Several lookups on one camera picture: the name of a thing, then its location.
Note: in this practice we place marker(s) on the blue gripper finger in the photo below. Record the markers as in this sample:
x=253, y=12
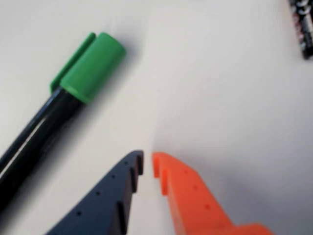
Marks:
x=102, y=208

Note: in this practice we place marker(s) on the black marker with green cap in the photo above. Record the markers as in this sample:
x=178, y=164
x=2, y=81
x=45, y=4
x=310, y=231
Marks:
x=93, y=68

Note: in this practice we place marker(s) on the black AA battery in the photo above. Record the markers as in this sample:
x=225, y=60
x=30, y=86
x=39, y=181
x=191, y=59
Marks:
x=304, y=27

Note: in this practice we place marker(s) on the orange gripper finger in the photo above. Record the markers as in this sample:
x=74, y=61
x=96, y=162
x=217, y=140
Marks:
x=190, y=203

